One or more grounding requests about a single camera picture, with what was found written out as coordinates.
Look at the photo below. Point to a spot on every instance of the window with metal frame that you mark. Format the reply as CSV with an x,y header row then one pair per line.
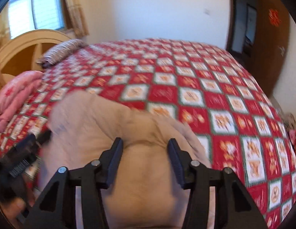
x,y
29,15

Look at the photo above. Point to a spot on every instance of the person's left hand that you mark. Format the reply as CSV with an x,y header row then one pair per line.
x,y
13,208

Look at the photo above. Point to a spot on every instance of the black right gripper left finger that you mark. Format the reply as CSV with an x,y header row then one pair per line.
x,y
97,175

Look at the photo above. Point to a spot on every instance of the metal door handle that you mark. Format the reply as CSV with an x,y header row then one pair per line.
x,y
282,51

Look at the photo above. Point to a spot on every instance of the red patchwork bear bedspread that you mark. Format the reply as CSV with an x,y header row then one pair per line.
x,y
198,84

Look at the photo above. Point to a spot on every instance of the striped pillow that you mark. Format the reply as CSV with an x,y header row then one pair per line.
x,y
59,52

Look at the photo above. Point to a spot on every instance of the cream and wood headboard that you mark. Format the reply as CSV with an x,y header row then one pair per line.
x,y
20,53

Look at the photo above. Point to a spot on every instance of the lilac quilted puffer jacket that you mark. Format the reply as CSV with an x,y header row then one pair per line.
x,y
145,192

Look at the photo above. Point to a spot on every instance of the brown wooden door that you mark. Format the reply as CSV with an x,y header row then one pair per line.
x,y
265,63

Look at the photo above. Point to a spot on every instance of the pink folded floral quilt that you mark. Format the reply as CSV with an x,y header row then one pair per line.
x,y
15,93

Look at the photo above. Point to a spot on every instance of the red double-happiness door sticker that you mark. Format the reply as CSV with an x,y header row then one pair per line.
x,y
274,17

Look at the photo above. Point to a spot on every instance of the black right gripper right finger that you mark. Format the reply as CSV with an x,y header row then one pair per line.
x,y
221,190

